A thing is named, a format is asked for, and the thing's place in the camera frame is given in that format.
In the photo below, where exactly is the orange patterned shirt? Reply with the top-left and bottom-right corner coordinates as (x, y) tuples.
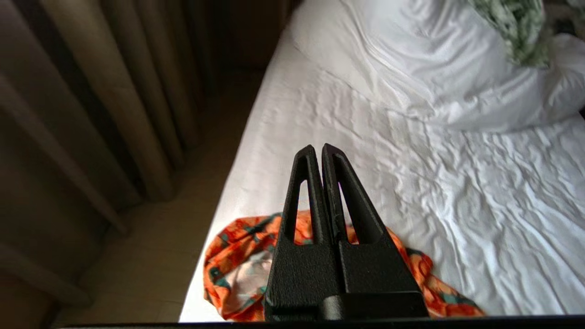
(203, 211), (485, 322)

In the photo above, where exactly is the white bed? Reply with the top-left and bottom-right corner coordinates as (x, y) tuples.
(179, 0), (585, 323)

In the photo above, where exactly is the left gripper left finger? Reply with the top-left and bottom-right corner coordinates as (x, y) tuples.
(263, 145), (340, 322)

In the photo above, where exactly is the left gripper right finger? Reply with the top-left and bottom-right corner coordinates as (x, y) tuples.
(321, 143), (429, 319)

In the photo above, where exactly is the white pillow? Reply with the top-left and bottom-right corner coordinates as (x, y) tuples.
(287, 0), (585, 133)

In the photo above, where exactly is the green white patterned cloth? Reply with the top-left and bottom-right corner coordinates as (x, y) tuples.
(468, 0), (553, 69)

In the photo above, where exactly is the beige curtain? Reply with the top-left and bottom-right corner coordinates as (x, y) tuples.
(0, 0), (220, 307)

